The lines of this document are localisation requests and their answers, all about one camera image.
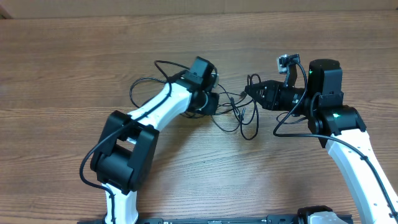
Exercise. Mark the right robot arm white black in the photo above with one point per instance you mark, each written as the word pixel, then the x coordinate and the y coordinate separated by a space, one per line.
pixel 339 128

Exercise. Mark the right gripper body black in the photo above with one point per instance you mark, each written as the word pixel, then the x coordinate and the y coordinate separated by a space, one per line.
pixel 282 99

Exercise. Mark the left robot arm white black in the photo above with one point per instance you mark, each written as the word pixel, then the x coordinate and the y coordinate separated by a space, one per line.
pixel 124 153

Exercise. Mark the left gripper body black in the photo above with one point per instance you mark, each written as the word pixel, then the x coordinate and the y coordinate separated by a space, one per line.
pixel 211 104

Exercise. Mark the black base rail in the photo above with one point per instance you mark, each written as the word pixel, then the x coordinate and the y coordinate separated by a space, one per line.
pixel 287 219

